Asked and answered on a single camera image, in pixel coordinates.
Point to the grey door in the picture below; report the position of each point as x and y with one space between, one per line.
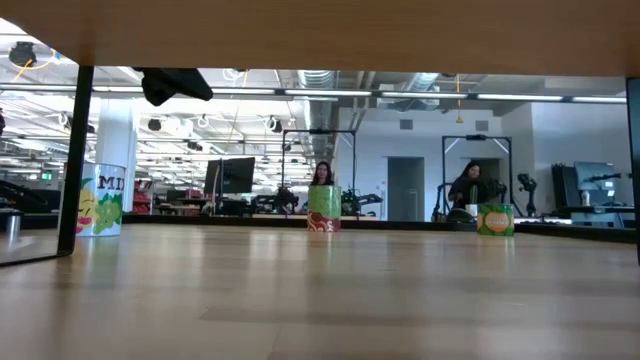
405 187

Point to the short green orange-print can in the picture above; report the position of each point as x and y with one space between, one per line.
495 220

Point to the black background robot arm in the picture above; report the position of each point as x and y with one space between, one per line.
527 187

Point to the black camera rig frame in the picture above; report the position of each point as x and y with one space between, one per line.
475 137
320 131

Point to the black computer monitor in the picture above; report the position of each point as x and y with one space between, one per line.
232 175

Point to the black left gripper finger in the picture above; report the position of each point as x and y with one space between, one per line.
170 85

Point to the person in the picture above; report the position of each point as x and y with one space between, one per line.
467 187
322 175

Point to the white mixed fruit can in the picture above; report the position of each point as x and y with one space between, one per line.
102 200

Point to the green red patterned can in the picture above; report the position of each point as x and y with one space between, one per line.
324 207

